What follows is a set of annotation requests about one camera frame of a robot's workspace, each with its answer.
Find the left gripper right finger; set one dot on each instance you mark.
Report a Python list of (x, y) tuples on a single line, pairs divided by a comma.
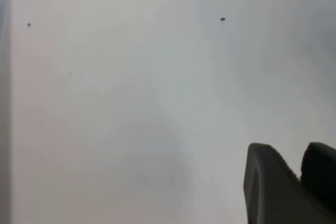
[(318, 173)]

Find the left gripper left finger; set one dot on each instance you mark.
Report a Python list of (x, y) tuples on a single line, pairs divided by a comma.
[(273, 193)]

